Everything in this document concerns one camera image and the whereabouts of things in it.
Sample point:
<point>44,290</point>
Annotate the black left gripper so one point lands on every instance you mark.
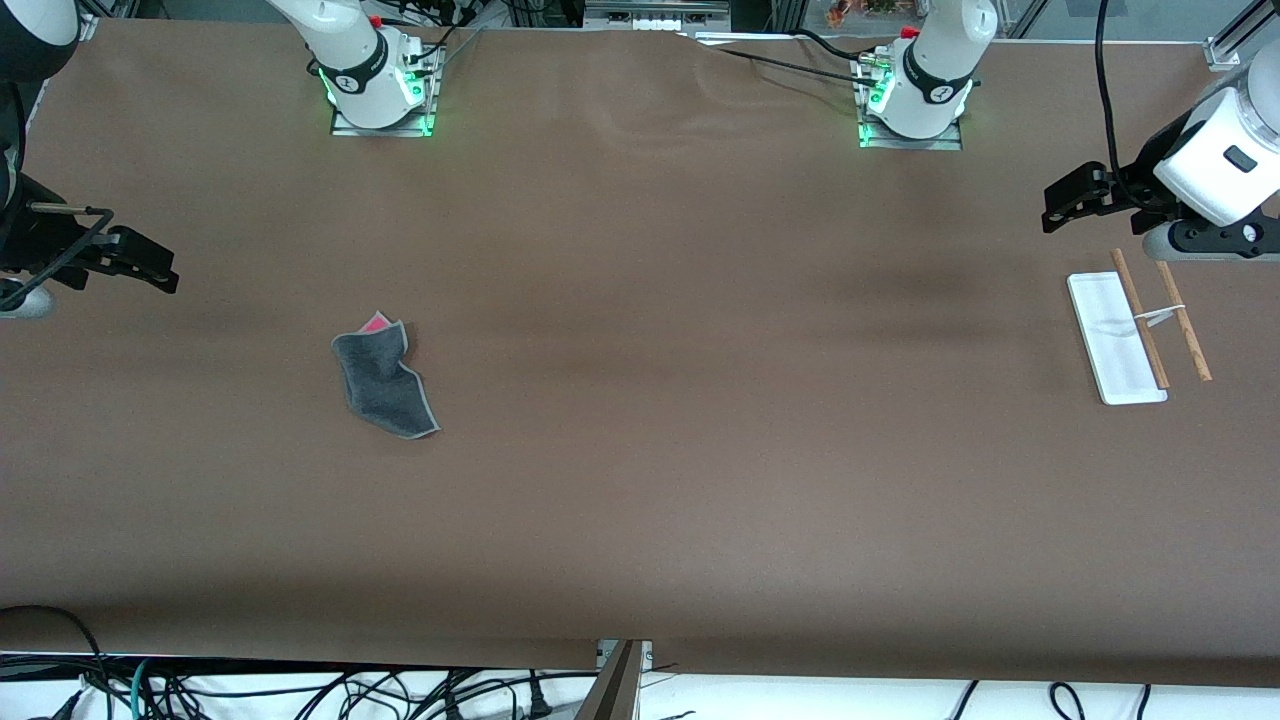
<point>1137,190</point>

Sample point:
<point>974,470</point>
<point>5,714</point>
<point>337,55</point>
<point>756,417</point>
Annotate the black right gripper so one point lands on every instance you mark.
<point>40,237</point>

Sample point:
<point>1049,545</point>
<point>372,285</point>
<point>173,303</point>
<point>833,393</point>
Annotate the grey towel with pink side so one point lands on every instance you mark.
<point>385,385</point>

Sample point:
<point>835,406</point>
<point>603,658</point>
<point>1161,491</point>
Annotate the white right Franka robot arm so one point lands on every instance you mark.
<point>355,50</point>

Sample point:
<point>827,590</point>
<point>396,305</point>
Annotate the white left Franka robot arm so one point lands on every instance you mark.
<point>935,70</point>

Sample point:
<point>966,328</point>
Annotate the white rectangular tray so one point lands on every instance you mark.
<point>1118,340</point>

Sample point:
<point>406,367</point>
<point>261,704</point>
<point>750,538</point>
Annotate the white power strip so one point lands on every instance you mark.
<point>658,26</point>

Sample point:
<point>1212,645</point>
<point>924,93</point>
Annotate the aluminium corner bracket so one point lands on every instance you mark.
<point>1222,54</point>
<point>80,27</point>

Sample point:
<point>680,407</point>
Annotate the metal frame post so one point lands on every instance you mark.
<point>612,690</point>

